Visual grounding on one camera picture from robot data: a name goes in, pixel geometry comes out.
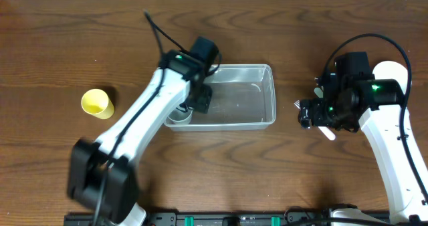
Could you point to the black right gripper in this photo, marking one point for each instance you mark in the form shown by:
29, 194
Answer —
307, 113

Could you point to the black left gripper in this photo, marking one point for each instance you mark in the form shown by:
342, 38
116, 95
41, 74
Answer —
200, 99

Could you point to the grey cup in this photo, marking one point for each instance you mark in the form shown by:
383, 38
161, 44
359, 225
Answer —
178, 116

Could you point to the white bowl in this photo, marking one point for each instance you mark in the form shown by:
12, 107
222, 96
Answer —
392, 70

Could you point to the mint green plastic spoon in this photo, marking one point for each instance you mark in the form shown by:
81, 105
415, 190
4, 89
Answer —
318, 92

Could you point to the clear plastic container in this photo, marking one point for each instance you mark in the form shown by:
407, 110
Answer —
243, 99

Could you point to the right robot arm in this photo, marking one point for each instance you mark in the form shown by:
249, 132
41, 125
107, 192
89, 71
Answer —
377, 108

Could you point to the pink plastic fork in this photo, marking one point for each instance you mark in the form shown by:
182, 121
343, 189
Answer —
324, 130

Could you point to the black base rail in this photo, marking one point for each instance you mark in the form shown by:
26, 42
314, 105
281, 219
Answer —
181, 219

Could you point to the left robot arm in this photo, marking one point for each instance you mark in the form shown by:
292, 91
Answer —
103, 173

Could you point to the yellow cup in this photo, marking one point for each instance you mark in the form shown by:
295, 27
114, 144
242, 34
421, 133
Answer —
96, 102

